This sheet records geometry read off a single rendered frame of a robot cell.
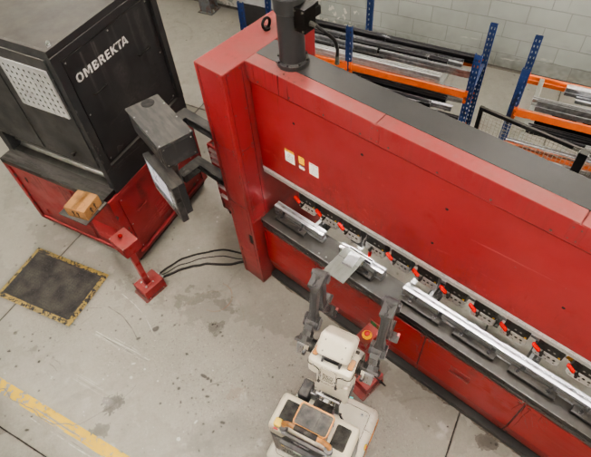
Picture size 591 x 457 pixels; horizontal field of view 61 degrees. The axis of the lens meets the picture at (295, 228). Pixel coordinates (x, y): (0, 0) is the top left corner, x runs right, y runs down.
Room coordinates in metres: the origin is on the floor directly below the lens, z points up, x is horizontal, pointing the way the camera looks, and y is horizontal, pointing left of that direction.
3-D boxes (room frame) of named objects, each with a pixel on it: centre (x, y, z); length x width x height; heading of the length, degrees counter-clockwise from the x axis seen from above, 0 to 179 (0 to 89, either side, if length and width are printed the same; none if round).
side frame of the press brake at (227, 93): (2.91, 0.13, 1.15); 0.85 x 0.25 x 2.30; 135
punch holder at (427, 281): (1.69, -0.83, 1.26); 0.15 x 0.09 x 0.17; 45
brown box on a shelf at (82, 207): (2.79, 1.72, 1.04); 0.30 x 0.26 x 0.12; 58
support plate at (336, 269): (1.99, -0.33, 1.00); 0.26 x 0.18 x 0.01; 135
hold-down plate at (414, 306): (1.62, -0.82, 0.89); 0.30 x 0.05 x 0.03; 45
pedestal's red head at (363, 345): (1.50, -0.46, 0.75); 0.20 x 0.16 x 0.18; 39
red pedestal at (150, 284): (2.58, 1.42, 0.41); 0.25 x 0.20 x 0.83; 135
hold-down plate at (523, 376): (1.06, -1.38, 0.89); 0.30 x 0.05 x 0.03; 45
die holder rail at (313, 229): (2.48, -0.04, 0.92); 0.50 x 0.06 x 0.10; 45
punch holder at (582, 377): (0.98, -1.54, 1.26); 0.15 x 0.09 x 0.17; 45
